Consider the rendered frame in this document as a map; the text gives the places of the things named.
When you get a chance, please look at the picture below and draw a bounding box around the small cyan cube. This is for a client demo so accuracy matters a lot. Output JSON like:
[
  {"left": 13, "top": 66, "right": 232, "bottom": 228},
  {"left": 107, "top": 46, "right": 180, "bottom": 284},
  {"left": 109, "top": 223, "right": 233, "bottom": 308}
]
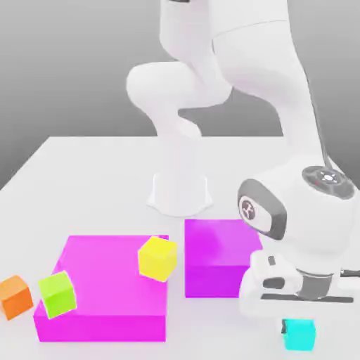
[{"left": 281, "top": 318, "right": 316, "bottom": 352}]

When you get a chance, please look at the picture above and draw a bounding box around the large purple box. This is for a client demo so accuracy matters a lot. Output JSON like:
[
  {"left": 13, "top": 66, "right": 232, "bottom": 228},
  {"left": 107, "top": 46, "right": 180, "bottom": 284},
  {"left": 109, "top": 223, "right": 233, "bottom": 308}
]
[{"left": 184, "top": 219, "right": 264, "bottom": 299}]

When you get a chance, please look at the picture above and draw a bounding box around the large magenta box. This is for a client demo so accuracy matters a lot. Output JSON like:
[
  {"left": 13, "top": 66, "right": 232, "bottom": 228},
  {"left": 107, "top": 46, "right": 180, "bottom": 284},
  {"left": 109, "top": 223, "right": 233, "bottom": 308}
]
[{"left": 32, "top": 234, "right": 170, "bottom": 343}]

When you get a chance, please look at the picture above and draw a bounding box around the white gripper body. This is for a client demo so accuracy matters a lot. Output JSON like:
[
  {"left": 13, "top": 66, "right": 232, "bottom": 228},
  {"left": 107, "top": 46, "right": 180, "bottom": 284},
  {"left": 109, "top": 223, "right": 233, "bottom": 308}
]
[{"left": 238, "top": 292, "right": 360, "bottom": 321}]

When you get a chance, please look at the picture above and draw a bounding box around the small orange cube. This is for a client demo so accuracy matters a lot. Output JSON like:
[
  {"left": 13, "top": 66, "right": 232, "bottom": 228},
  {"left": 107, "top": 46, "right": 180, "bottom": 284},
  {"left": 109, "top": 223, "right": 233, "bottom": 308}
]
[{"left": 0, "top": 274, "right": 34, "bottom": 321}]

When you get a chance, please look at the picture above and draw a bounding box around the small green cube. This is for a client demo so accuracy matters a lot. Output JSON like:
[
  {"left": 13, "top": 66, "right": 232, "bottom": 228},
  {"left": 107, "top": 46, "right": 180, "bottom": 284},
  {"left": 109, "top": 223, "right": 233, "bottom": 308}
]
[{"left": 37, "top": 270, "right": 77, "bottom": 320}]

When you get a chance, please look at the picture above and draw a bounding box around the small yellow cube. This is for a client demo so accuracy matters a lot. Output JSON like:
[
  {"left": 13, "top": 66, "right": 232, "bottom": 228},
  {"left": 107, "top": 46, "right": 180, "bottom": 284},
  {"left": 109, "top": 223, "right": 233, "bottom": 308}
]
[{"left": 137, "top": 236, "right": 179, "bottom": 283}]

